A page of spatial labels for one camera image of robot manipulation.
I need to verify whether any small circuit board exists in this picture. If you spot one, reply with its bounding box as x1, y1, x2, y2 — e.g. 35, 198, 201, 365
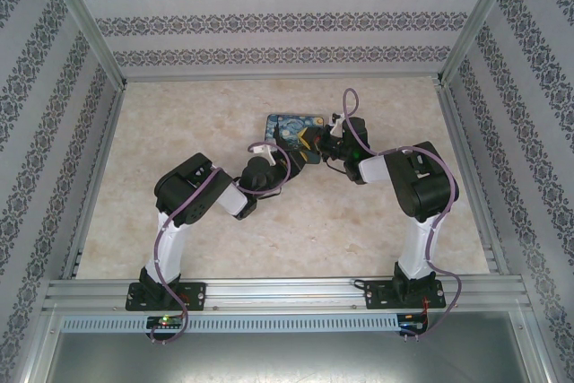
398, 313, 430, 333
145, 315, 187, 333

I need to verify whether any grey metal shelf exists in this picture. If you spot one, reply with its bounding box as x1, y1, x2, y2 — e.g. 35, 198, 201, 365
24, 310, 555, 383

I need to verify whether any aluminium table side rail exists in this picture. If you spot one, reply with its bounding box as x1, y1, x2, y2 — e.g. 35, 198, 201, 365
435, 82, 501, 275
60, 84, 129, 283

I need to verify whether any aluminium mounting rail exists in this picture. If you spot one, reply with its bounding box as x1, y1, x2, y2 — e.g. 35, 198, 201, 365
42, 277, 537, 313

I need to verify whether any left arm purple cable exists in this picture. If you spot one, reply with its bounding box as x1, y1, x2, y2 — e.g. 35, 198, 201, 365
150, 143, 300, 344

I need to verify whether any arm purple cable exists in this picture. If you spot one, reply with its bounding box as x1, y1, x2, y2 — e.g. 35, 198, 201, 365
342, 88, 463, 342
150, 143, 300, 344

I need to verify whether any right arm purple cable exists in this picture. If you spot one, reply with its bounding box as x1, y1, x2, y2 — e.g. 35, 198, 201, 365
342, 88, 463, 342

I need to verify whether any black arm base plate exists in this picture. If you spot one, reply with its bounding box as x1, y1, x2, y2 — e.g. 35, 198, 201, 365
363, 279, 445, 311
126, 282, 207, 312

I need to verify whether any slotted grey cable duct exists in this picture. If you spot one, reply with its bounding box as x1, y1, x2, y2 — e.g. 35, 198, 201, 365
60, 313, 400, 333

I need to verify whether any aluminium frame post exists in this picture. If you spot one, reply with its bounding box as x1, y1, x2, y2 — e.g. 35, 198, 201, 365
38, 0, 129, 91
437, 0, 526, 87

